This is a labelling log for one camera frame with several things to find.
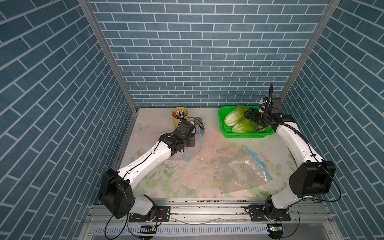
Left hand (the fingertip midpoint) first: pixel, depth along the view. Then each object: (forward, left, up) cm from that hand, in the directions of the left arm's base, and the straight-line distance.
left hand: (195, 139), depth 82 cm
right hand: (+12, -32, +7) cm, 35 cm away
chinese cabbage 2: (+13, -33, -3) cm, 36 cm away
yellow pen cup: (+25, +12, -5) cm, 28 cm away
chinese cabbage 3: (0, -33, +10) cm, 35 cm away
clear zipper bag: (-10, +2, -18) cm, 21 cm away
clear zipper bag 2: (-11, -28, -17) cm, 35 cm away
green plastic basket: (+20, -24, -17) cm, 35 cm away
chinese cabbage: (+24, -28, -8) cm, 38 cm away
